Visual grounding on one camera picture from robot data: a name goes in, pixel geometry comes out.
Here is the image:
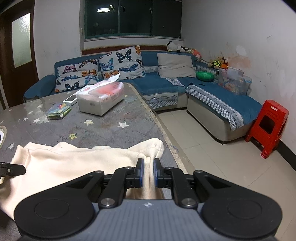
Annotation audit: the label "plain grey pillow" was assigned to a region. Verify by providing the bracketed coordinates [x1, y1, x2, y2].
[157, 52, 197, 78]

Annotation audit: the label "blue corner sofa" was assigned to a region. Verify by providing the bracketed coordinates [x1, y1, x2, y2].
[23, 50, 263, 144]

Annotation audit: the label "small colourful plastic packet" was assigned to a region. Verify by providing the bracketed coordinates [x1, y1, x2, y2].
[46, 103, 72, 120]

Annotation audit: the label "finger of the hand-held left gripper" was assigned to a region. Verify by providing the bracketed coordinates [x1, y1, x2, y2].
[0, 162, 26, 178]

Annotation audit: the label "butterfly print pillow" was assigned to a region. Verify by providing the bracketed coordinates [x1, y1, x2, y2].
[98, 45, 146, 80]
[55, 58, 100, 92]

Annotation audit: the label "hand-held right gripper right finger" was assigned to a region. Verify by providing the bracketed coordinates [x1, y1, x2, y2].
[153, 158, 232, 208]

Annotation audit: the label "green framed window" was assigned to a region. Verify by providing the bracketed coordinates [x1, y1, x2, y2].
[83, 0, 183, 40]

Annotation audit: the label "green plastic bowl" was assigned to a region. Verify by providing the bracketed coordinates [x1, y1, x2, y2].
[196, 71, 214, 81]

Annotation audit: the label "red plastic stool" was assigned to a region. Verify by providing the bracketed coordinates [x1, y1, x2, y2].
[245, 100, 289, 159]

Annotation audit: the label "clear plastic storage bin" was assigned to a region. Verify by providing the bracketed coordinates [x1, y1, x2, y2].
[216, 66, 252, 96]

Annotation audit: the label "cream garment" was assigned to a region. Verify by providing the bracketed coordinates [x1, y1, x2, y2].
[0, 138, 164, 220]

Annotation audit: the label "black and white plush toy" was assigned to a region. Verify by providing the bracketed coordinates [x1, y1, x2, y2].
[167, 41, 189, 53]

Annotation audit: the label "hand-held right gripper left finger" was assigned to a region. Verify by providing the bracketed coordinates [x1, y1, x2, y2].
[66, 158, 145, 208]

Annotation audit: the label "dark wooden door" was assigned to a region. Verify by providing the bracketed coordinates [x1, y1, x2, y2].
[0, 2, 39, 109]

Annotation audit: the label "yellow and orange plush toys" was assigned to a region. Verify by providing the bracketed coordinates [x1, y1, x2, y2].
[208, 56, 229, 70]

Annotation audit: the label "grey star-print tablecloth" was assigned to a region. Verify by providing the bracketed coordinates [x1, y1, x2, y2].
[0, 82, 189, 241]

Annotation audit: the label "white and pink tissue pack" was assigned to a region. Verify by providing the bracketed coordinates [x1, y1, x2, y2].
[76, 74, 125, 116]

